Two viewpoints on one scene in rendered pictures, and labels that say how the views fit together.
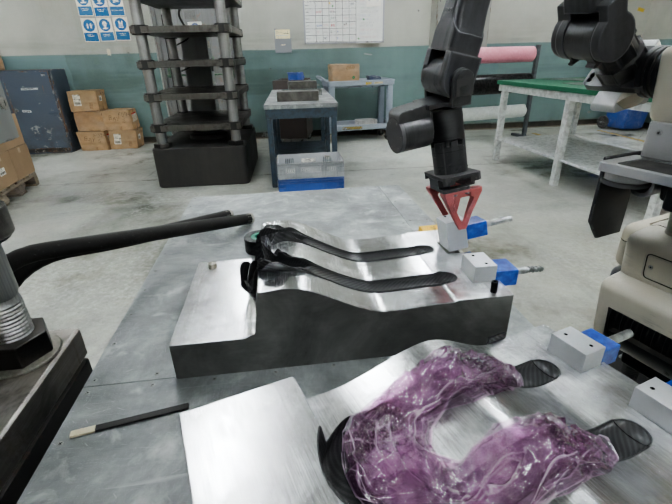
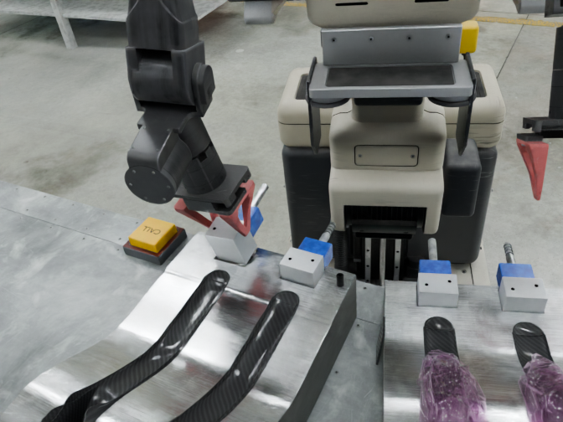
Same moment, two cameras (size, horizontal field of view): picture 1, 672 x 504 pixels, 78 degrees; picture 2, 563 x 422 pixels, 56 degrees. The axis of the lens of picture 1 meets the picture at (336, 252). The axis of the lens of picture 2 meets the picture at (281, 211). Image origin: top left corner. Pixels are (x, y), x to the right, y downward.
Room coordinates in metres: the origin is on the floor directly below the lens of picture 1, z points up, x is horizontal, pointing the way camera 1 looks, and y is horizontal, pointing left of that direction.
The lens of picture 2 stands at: (0.29, 0.19, 1.42)
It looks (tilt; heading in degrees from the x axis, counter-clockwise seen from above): 39 degrees down; 308
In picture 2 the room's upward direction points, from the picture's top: 7 degrees counter-clockwise
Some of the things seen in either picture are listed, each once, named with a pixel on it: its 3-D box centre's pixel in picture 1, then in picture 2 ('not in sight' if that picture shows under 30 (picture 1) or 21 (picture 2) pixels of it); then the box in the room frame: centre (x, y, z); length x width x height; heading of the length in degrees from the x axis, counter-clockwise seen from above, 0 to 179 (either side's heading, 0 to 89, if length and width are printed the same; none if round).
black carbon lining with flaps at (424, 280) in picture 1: (345, 256); (183, 370); (0.62, -0.01, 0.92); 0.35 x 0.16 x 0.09; 97
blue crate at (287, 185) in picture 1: (310, 183); not in sight; (3.85, 0.22, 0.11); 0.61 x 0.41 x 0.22; 95
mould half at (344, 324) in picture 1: (335, 280); (177, 402); (0.63, 0.00, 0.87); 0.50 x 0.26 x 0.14; 97
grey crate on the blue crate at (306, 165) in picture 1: (309, 165); not in sight; (3.85, 0.22, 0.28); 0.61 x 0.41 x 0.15; 95
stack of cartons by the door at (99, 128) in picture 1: (107, 119); not in sight; (6.48, 3.35, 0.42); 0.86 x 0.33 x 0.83; 95
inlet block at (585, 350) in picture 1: (598, 346); (434, 271); (0.45, -0.35, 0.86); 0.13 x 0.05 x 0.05; 114
